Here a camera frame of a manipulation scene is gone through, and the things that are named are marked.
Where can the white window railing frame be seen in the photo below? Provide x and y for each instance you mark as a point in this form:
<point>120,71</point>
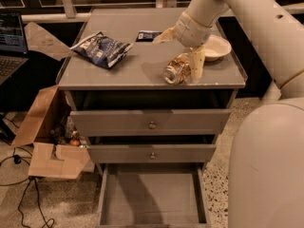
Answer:
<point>95,3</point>

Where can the small dark blue packet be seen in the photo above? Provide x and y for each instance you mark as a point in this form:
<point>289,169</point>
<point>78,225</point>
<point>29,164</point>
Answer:
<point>147,35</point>

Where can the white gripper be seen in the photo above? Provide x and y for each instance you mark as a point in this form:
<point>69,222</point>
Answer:
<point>191,32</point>

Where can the grey open bottom drawer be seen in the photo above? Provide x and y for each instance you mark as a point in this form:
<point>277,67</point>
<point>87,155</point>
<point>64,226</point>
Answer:
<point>153,195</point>

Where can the grey wooden drawer cabinet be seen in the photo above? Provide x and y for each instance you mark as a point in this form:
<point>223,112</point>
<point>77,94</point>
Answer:
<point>136,82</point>

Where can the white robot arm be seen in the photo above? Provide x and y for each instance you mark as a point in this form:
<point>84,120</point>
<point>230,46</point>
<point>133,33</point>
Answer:
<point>266,167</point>

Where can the white bowl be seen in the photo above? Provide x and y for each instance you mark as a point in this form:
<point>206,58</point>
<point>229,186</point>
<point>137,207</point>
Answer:
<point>216,47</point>

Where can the open laptop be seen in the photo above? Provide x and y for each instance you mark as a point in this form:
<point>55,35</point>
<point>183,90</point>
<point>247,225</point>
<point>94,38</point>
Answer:
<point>13,44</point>

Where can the grey top drawer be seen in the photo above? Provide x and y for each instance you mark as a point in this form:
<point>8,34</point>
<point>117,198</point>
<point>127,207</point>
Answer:
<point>104,123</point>

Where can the grey middle drawer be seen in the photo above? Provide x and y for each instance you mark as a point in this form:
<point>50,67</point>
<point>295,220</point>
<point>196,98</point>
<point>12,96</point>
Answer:
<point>141,153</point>

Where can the white diagonal post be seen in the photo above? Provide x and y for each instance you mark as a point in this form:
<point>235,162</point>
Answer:
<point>272,94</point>

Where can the brown cardboard box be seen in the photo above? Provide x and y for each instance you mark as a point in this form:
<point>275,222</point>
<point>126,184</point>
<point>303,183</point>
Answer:
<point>58,161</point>

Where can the blue chip bag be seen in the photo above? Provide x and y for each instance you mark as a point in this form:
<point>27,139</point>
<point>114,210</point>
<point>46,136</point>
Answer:
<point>101,50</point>

